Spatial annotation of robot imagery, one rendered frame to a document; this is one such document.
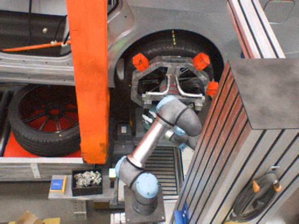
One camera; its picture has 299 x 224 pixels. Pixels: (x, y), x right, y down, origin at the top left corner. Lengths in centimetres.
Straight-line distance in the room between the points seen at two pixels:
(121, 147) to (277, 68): 185
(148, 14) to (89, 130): 79
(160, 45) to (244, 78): 144
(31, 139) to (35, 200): 55
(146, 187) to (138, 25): 100
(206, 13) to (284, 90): 132
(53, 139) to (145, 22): 109
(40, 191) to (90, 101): 126
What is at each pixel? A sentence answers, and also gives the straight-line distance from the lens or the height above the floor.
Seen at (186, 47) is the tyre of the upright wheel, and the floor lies 117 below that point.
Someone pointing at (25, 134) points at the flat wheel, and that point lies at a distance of 273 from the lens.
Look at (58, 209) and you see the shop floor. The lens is 295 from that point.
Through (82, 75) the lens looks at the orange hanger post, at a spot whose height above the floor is 139.
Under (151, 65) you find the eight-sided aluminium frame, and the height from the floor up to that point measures 108.
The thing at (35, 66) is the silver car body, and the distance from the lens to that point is 259.
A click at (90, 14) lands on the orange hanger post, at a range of 158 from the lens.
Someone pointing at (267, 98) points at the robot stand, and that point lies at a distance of 96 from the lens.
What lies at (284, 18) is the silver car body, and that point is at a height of 142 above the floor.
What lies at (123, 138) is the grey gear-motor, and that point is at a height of 38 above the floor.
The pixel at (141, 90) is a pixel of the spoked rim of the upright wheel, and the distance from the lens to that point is 268.
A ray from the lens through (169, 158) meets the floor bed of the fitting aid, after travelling 311.
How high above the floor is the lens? 268
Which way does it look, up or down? 51 degrees down
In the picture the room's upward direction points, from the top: 9 degrees clockwise
